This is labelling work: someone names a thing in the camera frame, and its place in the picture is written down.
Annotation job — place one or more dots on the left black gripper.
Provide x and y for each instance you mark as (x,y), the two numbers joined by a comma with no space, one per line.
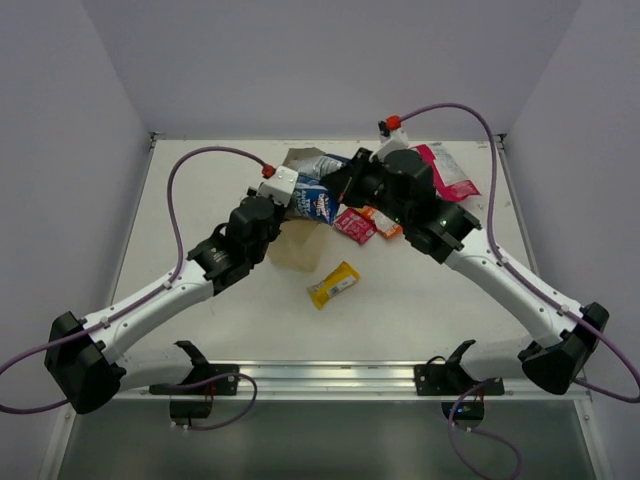
(276,215)

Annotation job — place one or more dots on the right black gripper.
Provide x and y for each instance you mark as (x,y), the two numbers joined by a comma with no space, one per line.
(346,181)

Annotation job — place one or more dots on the blue snack packet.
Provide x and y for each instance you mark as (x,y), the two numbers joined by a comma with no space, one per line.
(310,199)

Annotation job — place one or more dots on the small red snack packet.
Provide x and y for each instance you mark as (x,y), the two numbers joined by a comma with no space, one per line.
(355,226)

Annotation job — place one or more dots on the brown paper bag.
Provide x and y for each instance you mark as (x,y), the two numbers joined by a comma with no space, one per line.
(299,245)

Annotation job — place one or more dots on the orange snack packet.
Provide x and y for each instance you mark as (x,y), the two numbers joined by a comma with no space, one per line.
(385,226)

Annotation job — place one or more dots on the yellow snack packet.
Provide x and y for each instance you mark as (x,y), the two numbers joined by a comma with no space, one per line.
(340,279)

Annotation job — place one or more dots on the magenta large snack packet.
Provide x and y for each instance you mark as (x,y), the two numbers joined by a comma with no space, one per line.
(450,180)

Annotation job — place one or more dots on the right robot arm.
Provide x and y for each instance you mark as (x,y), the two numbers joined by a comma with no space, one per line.
(401,187)

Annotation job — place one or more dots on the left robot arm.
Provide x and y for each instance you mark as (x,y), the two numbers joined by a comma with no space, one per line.
(88,357)

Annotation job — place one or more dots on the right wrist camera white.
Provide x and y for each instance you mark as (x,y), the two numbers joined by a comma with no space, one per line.
(392,137)

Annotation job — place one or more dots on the aluminium rail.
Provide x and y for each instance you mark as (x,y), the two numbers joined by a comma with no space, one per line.
(305,378)

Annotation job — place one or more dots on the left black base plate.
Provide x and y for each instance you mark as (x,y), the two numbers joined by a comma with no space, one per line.
(204,378)

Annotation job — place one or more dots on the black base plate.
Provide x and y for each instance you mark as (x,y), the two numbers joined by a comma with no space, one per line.
(204,378)
(441,377)

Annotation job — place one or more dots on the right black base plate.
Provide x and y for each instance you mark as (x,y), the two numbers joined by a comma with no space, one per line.
(441,377)

